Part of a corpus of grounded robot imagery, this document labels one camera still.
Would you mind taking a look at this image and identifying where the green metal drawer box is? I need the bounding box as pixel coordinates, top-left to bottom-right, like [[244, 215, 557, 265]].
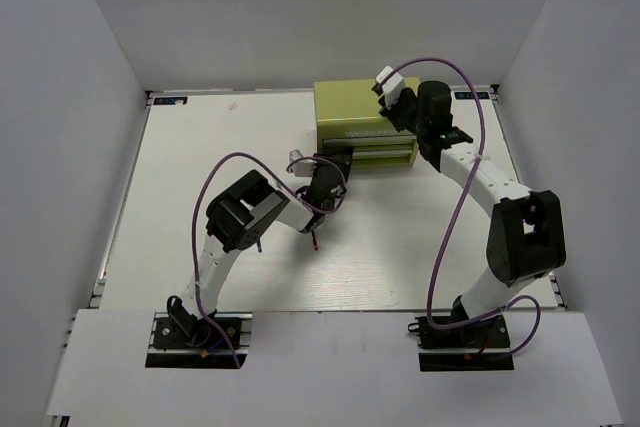
[[313, 79, 418, 168]]

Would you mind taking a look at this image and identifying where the red pen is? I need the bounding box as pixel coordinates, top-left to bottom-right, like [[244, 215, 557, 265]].
[[310, 231, 319, 252]]

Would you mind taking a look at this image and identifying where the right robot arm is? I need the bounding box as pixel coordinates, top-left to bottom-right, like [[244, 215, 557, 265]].
[[373, 77, 566, 346]]

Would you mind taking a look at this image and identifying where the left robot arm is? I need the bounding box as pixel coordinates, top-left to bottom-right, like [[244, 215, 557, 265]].
[[167, 147, 353, 346]]

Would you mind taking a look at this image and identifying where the right corner label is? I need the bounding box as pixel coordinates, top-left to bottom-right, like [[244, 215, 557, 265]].
[[454, 91, 490, 100]]

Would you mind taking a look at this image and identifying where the corner label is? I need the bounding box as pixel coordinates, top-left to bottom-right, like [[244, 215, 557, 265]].
[[454, 91, 490, 100], [153, 96, 188, 106]]

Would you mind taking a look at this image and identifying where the left corner label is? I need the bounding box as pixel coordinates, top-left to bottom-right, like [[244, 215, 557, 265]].
[[153, 96, 188, 106]]

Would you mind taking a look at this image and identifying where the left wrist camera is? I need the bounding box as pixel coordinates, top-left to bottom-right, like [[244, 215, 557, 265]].
[[286, 149, 315, 178]]

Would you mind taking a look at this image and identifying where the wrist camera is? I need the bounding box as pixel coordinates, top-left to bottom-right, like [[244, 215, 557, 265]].
[[372, 66, 406, 105], [286, 149, 315, 178]]

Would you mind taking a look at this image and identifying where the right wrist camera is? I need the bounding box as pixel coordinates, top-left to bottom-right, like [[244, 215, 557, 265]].
[[372, 66, 406, 105]]

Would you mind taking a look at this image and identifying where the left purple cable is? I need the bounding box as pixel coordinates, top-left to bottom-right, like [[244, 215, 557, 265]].
[[192, 151, 349, 369]]

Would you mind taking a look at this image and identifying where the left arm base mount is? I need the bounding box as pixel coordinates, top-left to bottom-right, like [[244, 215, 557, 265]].
[[145, 313, 252, 370]]

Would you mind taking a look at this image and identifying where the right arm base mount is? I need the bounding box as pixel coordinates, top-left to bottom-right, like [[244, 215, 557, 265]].
[[407, 316, 514, 372]]

